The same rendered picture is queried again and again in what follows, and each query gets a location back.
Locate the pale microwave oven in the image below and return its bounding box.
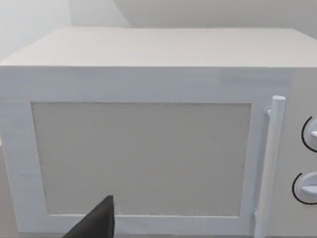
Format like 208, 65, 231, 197
0, 27, 317, 238

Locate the pale microwave knob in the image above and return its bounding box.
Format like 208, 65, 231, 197
301, 116, 317, 152
292, 172, 317, 205

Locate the pale microwave door handle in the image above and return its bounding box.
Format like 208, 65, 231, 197
253, 95, 286, 238

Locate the pale microwave door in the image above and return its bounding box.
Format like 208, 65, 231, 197
0, 66, 292, 236

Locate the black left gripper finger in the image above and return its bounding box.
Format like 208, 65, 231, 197
61, 195, 116, 238

